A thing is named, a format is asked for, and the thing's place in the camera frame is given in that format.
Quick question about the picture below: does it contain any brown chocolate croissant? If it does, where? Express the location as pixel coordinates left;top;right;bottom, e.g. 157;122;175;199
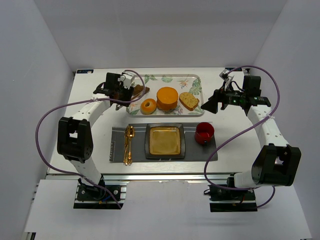
132;84;150;97

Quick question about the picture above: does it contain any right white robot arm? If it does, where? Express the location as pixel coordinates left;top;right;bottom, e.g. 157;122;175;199
201;75;302;190

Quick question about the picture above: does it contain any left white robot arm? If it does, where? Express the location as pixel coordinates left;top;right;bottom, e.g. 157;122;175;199
57;71;134;187

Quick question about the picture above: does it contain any sliced loaf bread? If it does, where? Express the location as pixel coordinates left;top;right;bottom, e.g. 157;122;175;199
179;92;199;111

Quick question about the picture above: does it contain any red mug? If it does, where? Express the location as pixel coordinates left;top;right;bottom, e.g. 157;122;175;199
194;122;215;146

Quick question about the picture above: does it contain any blue label sticker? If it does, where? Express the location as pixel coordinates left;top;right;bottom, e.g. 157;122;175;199
76;69;94;74

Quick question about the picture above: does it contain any floral serving tray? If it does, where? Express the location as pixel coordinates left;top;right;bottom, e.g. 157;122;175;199
126;74;204;117

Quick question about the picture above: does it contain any round orange sponge cake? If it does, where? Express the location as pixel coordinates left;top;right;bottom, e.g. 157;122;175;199
156;87;179;112

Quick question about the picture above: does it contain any gold spoon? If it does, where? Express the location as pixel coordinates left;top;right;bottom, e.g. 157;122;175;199
128;125;135;166

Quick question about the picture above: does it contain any grey striped placemat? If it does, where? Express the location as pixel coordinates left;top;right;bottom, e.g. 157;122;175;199
109;122;216;163

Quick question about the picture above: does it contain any square brown ceramic plate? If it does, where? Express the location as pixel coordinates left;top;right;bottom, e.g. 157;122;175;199
145;123;186;159

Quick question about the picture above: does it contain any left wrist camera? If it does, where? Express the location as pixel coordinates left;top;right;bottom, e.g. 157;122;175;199
118;71;135;90

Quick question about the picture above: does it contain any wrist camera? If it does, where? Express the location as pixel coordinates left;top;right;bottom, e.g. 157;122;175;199
118;71;135;90
219;69;234;91

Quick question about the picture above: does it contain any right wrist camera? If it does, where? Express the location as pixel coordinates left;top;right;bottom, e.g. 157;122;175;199
219;69;234;91

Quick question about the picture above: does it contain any glazed ring donut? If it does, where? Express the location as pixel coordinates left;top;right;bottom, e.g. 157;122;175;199
140;98;157;115

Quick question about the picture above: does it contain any aluminium frame rail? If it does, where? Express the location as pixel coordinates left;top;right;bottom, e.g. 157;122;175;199
32;171;238;201

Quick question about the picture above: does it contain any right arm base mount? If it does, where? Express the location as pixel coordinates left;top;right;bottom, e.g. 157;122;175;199
203;173;258;213

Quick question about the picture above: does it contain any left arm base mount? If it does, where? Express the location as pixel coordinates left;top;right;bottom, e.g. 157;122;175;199
73;178;127;210

